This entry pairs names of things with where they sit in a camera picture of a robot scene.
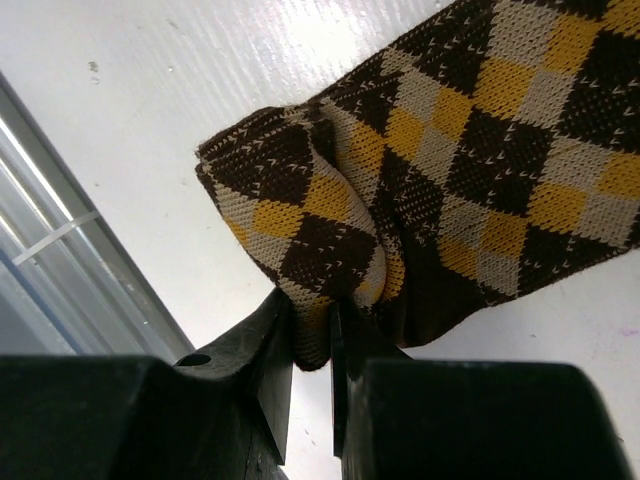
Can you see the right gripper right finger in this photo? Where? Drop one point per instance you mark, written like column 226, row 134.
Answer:
column 396, row 417

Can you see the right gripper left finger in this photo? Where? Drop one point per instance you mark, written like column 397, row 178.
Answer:
column 221, row 412

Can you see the brown argyle sock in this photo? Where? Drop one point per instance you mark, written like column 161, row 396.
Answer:
column 488, row 152

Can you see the aluminium frame rail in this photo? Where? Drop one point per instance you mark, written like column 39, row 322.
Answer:
column 68, row 286

